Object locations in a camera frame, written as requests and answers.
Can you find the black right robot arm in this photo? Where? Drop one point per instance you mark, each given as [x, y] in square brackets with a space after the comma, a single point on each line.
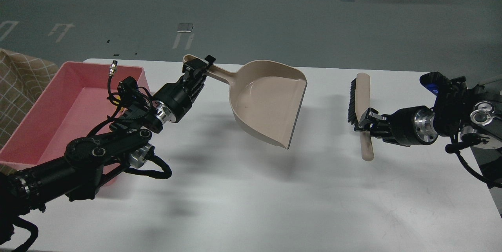
[471, 118]

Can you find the beige checkered cloth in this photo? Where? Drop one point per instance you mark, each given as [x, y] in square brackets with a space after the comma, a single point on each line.
[23, 80]

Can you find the beige hand brush black bristles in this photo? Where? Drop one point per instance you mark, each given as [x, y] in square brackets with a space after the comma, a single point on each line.
[359, 103]

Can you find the beige plastic dustpan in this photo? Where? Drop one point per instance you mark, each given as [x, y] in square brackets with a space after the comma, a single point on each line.
[265, 97]

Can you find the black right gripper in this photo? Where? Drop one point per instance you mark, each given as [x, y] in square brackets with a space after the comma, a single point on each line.
[407, 127]

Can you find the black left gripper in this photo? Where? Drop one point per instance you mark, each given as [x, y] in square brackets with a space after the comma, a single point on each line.
[174, 100]

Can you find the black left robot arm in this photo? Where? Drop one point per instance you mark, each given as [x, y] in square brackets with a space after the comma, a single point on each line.
[119, 144]

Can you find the pink plastic bin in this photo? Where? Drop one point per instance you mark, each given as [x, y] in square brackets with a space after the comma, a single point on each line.
[75, 101]

